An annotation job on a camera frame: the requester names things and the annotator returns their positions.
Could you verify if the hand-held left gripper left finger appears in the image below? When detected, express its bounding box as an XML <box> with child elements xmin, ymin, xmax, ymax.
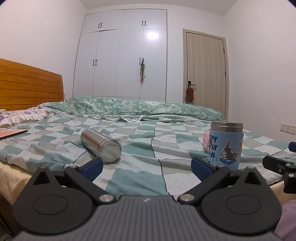
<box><xmin>30</xmin><ymin>157</ymin><xmax>117</xmax><ymax>206</ymax></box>

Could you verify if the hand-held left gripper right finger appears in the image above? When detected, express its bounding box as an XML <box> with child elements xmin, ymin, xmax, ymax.
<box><xmin>177</xmin><ymin>157</ymin><xmax>270</xmax><ymax>205</ymax></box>

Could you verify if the silver steel cup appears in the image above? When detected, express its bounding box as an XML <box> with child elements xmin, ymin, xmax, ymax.
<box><xmin>80</xmin><ymin>128</ymin><xmax>122</xmax><ymax>164</ymax></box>

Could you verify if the blue cartoon print cup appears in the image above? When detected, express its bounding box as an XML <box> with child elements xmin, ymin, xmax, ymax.
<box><xmin>206</xmin><ymin>121</ymin><xmax>244</xmax><ymax>169</ymax></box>

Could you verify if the pink object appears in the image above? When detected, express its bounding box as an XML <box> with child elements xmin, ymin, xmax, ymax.
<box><xmin>203</xmin><ymin>129</ymin><xmax>211</xmax><ymax>151</ymax></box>

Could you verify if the green checkered bed sheet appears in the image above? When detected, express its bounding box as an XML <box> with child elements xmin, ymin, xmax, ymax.
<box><xmin>0</xmin><ymin>112</ymin><xmax>296</xmax><ymax>197</ymax></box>

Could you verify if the pink clothing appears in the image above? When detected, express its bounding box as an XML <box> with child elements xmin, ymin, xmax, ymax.
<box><xmin>275</xmin><ymin>200</ymin><xmax>296</xmax><ymax>241</ymax></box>

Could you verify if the green floral quilt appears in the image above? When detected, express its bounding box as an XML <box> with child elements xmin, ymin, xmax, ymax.
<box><xmin>43</xmin><ymin>97</ymin><xmax>225</xmax><ymax>122</ymax></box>

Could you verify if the brown hanging bag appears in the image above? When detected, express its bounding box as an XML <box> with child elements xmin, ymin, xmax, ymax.
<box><xmin>185</xmin><ymin>85</ymin><xmax>195</xmax><ymax>104</ymax></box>

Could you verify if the beige mattress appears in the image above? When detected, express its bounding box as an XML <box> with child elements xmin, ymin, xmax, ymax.
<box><xmin>0</xmin><ymin>160</ymin><xmax>31</xmax><ymax>205</ymax></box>

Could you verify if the red flat book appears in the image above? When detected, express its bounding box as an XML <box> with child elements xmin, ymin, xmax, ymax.
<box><xmin>0</xmin><ymin>129</ymin><xmax>28</xmax><ymax>141</ymax></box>

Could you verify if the purple floral pillow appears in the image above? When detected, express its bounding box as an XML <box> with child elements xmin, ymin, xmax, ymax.
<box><xmin>0</xmin><ymin>108</ymin><xmax>50</xmax><ymax>128</ymax></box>

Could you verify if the beige wooden door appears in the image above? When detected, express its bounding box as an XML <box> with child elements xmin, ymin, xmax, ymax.
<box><xmin>182</xmin><ymin>28</ymin><xmax>229</xmax><ymax>121</ymax></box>

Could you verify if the wooden headboard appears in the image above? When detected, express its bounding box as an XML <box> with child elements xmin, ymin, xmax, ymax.
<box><xmin>0</xmin><ymin>58</ymin><xmax>64</xmax><ymax>112</ymax></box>

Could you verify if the green hanging ornament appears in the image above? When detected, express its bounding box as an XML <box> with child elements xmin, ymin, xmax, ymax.
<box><xmin>139</xmin><ymin>58</ymin><xmax>146</xmax><ymax>84</ymax></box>

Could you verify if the white wardrobe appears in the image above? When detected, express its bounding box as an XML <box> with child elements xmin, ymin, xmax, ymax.
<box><xmin>73</xmin><ymin>9</ymin><xmax>167</xmax><ymax>103</ymax></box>

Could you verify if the white wall socket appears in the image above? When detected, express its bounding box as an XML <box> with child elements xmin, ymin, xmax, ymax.
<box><xmin>280</xmin><ymin>123</ymin><xmax>296</xmax><ymax>134</ymax></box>

